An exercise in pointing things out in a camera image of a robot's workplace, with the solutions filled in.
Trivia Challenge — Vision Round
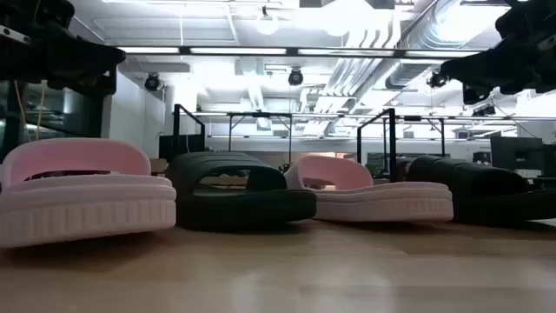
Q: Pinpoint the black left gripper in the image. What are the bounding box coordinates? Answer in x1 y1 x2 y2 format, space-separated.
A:
0 0 128 97

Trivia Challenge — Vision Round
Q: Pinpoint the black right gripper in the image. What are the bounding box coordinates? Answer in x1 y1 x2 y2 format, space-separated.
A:
438 0 556 106

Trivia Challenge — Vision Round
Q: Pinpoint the black ribbed slide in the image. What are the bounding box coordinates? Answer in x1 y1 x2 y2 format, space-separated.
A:
167 150 318 231
406 155 556 225

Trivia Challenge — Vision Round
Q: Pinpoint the pink foam slide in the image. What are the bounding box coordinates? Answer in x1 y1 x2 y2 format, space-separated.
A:
0 137 177 250
284 155 455 223

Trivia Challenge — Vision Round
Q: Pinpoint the black metal shoe shelf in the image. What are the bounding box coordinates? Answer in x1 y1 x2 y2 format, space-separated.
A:
172 103 397 183

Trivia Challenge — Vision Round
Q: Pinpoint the large black monitor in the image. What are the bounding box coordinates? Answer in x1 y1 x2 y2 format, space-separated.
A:
490 137 544 171

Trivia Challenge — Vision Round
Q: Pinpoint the small black monitor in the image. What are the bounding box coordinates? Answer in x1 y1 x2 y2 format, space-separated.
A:
158 133 205 161

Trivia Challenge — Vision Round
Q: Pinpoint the brown cardboard box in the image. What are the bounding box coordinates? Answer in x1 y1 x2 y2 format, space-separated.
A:
149 158 169 176

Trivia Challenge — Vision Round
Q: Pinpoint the long ceiling light bar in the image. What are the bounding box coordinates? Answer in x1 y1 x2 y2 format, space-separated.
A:
116 45 483 60

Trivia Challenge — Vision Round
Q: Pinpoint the round white pendant lamp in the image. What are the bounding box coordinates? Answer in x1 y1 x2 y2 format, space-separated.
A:
255 6 280 36

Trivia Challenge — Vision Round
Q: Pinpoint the yellow cable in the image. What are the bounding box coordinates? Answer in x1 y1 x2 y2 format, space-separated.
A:
15 80 47 141

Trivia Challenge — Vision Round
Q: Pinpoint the black background rig frame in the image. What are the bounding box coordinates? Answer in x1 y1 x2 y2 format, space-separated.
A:
397 115 447 157
228 111 293 167

